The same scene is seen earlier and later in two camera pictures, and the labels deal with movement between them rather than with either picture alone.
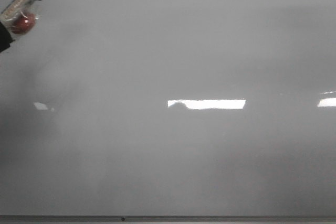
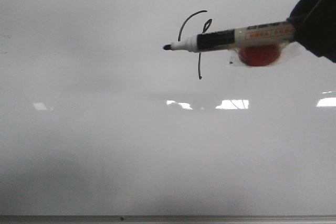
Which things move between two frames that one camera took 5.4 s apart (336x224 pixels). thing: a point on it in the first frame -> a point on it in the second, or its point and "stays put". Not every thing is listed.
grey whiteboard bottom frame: (125, 219) stays put
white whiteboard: (173, 94) stays put
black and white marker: (19, 17) -> (249, 35)
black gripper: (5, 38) -> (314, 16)
